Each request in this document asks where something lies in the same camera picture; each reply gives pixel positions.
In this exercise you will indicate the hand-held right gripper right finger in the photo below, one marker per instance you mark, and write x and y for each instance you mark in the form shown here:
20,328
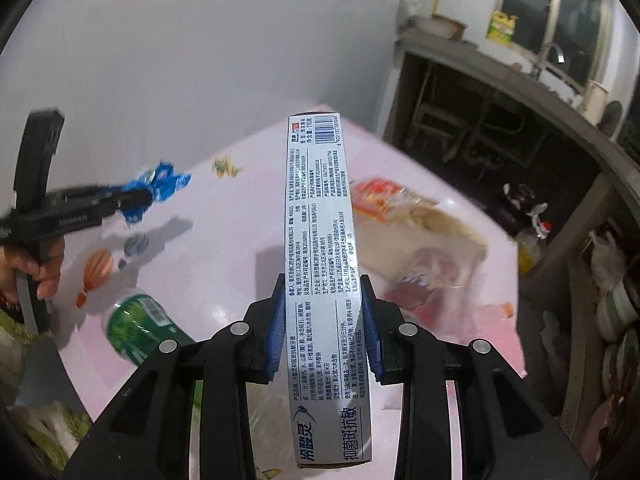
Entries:
372,330

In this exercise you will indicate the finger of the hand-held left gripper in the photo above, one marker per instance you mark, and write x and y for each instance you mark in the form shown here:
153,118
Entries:
135,197

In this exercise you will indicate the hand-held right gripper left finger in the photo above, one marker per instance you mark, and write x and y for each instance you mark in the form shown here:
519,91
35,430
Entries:
277,330

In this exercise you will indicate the blue wrapper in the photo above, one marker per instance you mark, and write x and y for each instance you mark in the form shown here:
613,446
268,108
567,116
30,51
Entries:
167,180

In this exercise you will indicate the red cartoon can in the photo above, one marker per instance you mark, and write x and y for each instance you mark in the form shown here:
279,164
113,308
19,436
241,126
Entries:
425,280

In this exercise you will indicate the green plastic bottle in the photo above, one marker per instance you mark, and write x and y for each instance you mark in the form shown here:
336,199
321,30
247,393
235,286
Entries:
135,322

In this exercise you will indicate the silver toothpaste box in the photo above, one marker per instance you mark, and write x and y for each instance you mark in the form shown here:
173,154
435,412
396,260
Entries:
320,210

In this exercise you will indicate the red snack packet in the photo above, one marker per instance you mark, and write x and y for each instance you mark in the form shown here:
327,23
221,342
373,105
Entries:
380,197

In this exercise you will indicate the person's left hand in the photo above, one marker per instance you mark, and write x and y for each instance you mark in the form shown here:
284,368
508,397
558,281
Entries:
47,265

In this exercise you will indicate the pink printed tablecloth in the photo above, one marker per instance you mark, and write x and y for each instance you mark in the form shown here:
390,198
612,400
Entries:
225,240

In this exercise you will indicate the cooking oil bottle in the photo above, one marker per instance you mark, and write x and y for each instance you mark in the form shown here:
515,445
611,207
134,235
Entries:
530,250

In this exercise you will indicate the dark ceramic jar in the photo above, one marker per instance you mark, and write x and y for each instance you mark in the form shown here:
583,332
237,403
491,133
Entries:
515,210

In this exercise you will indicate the green fuzzy mat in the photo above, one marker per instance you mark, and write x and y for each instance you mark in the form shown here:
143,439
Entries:
40,425

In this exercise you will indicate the sink drain pipes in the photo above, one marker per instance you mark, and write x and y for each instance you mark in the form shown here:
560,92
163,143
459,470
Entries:
425,110

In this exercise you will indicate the white plastic bag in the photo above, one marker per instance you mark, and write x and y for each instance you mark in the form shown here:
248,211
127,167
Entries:
605,260

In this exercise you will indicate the stack of bowls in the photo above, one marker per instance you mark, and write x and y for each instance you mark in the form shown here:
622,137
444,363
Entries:
620,305

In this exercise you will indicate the concrete kitchen counter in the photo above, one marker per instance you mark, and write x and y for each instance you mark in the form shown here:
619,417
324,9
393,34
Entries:
450,50

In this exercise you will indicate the brown bowl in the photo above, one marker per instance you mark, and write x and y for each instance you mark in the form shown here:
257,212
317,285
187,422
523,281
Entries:
447,25

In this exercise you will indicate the cream kettle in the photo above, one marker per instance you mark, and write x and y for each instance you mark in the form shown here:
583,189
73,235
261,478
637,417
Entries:
595,102

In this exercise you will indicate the metal pot lid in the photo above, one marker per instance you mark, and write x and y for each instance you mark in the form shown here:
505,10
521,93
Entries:
611,116

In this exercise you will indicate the metal sink faucet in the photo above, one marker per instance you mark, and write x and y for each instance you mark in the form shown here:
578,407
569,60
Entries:
542,55

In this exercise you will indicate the yellow dish soap bottle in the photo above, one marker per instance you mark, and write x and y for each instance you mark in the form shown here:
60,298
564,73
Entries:
501,29

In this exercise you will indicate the kitchen window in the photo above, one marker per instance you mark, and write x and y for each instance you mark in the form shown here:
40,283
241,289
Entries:
575,20

